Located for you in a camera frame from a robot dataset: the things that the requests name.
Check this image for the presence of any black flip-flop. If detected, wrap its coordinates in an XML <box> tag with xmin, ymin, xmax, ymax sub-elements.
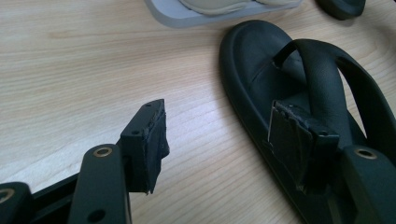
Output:
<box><xmin>315</xmin><ymin>0</ymin><xmax>367</xmax><ymax>21</ymax></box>
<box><xmin>219</xmin><ymin>19</ymin><xmax>396</xmax><ymax>224</ymax></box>

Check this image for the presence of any cream clog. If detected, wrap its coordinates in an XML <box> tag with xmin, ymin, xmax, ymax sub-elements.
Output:
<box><xmin>177</xmin><ymin>0</ymin><xmax>260</xmax><ymax>17</ymax></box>

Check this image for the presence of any white two-tier shoe rack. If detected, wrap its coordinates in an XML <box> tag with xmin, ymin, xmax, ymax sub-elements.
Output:
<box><xmin>144</xmin><ymin>0</ymin><xmax>304</xmax><ymax>30</ymax></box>

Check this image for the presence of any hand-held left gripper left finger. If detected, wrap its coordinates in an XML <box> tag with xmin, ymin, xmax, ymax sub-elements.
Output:
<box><xmin>120</xmin><ymin>98</ymin><xmax>171</xmax><ymax>195</ymax></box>

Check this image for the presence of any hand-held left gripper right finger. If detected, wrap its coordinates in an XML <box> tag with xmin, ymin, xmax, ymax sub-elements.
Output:
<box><xmin>267</xmin><ymin>100</ymin><xmax>340</xmax><ymax>190</ymax></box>

